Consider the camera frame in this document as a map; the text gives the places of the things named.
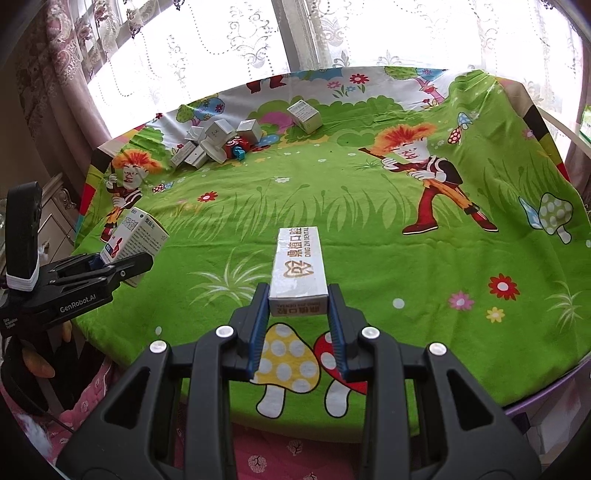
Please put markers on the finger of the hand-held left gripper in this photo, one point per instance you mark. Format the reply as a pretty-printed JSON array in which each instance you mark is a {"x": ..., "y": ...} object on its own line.
[
  {"x": 134, "y": 265},
  {"x": 94, "y": 262}
]

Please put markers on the white medicine box red mark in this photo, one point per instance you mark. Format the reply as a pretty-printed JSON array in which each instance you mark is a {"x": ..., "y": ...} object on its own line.
[{"x": 134, "y": 235}]

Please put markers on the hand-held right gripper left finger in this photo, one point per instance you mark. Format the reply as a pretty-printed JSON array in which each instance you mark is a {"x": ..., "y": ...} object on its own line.
[{"x": 258, "y": 332}]

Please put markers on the white box printed label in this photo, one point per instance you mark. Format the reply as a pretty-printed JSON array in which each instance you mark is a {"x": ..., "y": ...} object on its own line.
[{"x": 304, "y": 115}]

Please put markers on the green cartoon printed bedsheet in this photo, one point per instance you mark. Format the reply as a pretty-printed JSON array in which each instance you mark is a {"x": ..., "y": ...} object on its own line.
[{"x": 369, "y": 286}]

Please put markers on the red toy car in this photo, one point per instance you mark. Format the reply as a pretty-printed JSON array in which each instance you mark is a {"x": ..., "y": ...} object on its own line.
[{"x": 238, "y": 147}]

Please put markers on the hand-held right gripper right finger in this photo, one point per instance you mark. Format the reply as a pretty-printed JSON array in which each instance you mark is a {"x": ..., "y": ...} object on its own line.
[{"x": 334, "y": 332}]

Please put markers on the white lace curtain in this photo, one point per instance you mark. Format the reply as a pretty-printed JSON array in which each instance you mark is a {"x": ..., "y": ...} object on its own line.
[{"x": 207, "y": 55}]

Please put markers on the person's left hand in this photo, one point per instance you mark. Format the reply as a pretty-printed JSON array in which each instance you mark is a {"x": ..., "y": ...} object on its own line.
[{"x": 39, "y": 362}]

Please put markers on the long peach dental box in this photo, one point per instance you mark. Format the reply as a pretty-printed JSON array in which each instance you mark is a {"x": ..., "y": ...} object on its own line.
[{"x": 298, "y": 267}]

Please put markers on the pink patterned curtain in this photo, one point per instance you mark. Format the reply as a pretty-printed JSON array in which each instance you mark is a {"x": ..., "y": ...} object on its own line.
[{"x": 55, "y": 92}]

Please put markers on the grey white box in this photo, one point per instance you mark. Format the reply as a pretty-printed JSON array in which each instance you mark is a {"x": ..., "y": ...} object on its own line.
[{"x": 250, "y": 130}]

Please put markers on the white ornate cabinet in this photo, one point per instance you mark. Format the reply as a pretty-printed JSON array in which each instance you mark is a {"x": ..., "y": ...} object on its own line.
[{"x": 55, "y": 217}]

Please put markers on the white curved shelf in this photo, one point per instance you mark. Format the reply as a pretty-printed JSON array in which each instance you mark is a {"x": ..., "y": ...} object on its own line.
[{"x": 565, "y": 129}]

